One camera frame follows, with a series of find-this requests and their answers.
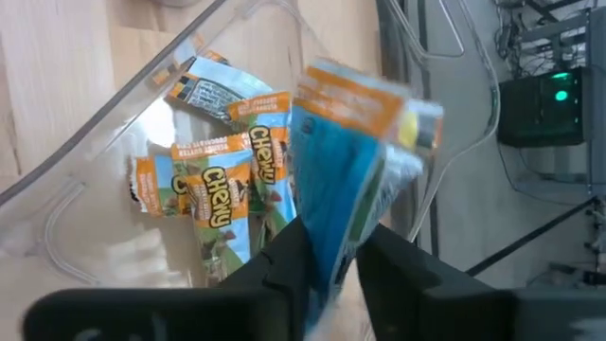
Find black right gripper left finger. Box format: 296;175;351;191
215;216;313;341

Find clear plastic container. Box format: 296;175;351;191
0;0;501;290

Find blue Chewy granola bar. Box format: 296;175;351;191
225;91;299;228
127;153;193;219
170;135;255;285
151;45;276;127
289;56;445;341

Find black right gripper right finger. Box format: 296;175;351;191
357;224;515;341

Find black computer with green light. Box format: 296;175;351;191
496;65;588;148

